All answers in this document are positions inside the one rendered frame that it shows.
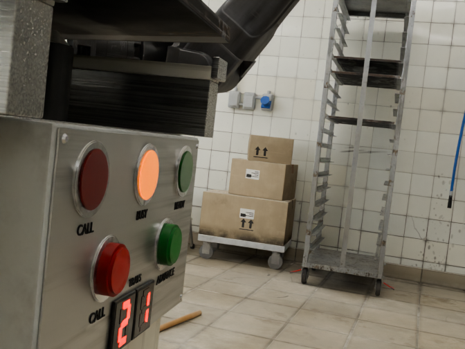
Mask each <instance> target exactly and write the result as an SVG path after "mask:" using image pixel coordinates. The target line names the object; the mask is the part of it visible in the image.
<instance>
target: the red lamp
mask: <svg viewBox="0 0 465 349"><path fill-rule="evenodd" d="M108 174H109V170H108V163H107V158H106V156H105V154H104V152H103V151H102V150H100V149H94V150H92V151H91V152H90V153H89V155H88V156H87V158H86V160H85V162H84V165H83V166H82V171H81V175H80V199H81V201H82V204H83V206H84V207H85V208H86V209H87V210H89V211H92V210H94V209H95V208H97V207H98V206H99V204H100V202H101V201H102V199H103V197H104V194H105V191H106V189H107V182H108Z"/></svg>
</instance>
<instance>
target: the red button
mask: <svg viewBox="0 0 465 349"><path fill-rule="evenodd" d="M129 269H130V254H129V251H128V250H127V248H126V246H125V245H124V244H120V243H115V242H110V243H109V244H108V245H107V246H106V247H105V248H104V250H103V252H102V254H101V256H100V259H99V263H98V268H97V273H96V285H97V289H98V292H99V293H100V294H101V295H103V296H110V297H114V296H117V295H118V294H119V293H120V292H121V291H122V290H123V288H124V287H125V284H126V282H127V279H128V275H129Z"/></svg>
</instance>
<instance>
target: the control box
mask: <svg viewBox="0 0 465 349"><path fill-rule="evenodd" d="M198 148H199V140H198V138H196V137H190V136H178V135H171V134H159V133H152V132H139V131H133V130H125V129H114V128H106V127H94V126H87V125H75V124H68V123H55V122H48V121H42V120H29V119H22V118H10V117H3V116H0V349H122V348H123V347H125V346H126V345H127V344H128V343H129V342H131V341H132V340H134V339H135V338H136V337H137V336H138V335H140V334H141V333H143V332H144V331H146V329H147V328H149V327H150V325H151V324H152V323H154V322H155V321H157V320H158V319H159V318H161V317H162V316H163V315H164V314H166V313H167V312H169V311H170V310H171V309H172V308H173V307H175V306H176V305H178V304H179V303H180V302H181V301H182V298H183V284H184V277H185V264H186V258H187V251H188V238H189V232H190V219H191V212H192V200H193V193H194V180H195V174H196V167H197V154H198ZM94 149H100V150H102V151H103V152H104V154H105V156H106V158H107V163H108V170H109V174H108V182H107V189H106V191H105V194H104V197H103V199H102V201H101V202H100V204H99V206H98V207H97V208H95V209H94V210H92V211H89V210H87V209H86V208H85V207H84V206H83V204H82V201H81V199H80V175H81V171H82V166H83V165H84V162H85V160H86V158H87V156H88V155H89V153H90V152H91V151H92V150H94ZM150 150H153V151H155V153H156V155H157V157H158V180H157V184H156V188H155V190H154V193H153V195H152V196H151V197H150V198H149V199H143V197H142V195H141V193H140V184H139V179H140V169H141V166H142V163H143V159H144V158H145V155H146V154H147V153H148V152H149V151H150ZM187 151H189V152H190V153H191V155H192V162H193V168H192V178H191V182H190V185H189V187H188V189H187V190H186V191H185V192H184V193H182V192H181V189H180V186H179V170H180V166H181V161H182V158H183V155H184V154H185V153H186V152H187ZM166 224H176V225H178V226H179V228H180V230H181V234H182V243H181V250H180V254H179V257H178V259H177V261H176V262H175V263H174V264H173V265H172V266H167V265H161V264H160V262H159V259H158V246H159V242H160V238H161V233H162V231H163V229H164V227H165V225H166ZM110 242H115V243H120V244H124V245H125V246H126V248H127V250H128V251H129V254H130V269H129V275H128V279H127V282H126V284H125V287H124V288H123V290H122V291H121V292H120V293H119V294H118V295H117V296H114V297H110V296H103V295H101V294H100V293H99V292H98V289H97V285H96V273H97V268H98V263H99V259H100V256H101V254H102V252H103V250H104V248H105V247H106V246H107V245H108V244H109V243H110ZM147 288H149V292H150V299H149V305H148V307H147V309H148V308H149V312H148V319H147V322H146V327H145V328H144V329H143V330H141V331H140V327H139V320H140V314H141V312H142V310H140V307H141V300H142V297H143V292H144V290H146V289H147ZM129 299H130V304H131V311H130V317H129V318H128V322H129V331H128V336H127V337H126V343H124V344H123V345H122V346H121V347H118V346H119V342H118V331H119V328H120V326H121V324H120V311H121V309H122V306H123V303H124V302H125V301H127V300H129Z"/></svg>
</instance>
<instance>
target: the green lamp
mask: <svg viewBox="0 0 465 349"><path fill-rule="evenodd" d="M192 168H193V162H192V155H191V153H190V152H189V151H187V152H186V153H185V154H184V155H183V158H182V161H181V166H180V170H179V186H180V189H181V192H182V193H184V192H185V191H186V190H187V189H188V187H189V185H190V182H191V178H192Z"/></svg>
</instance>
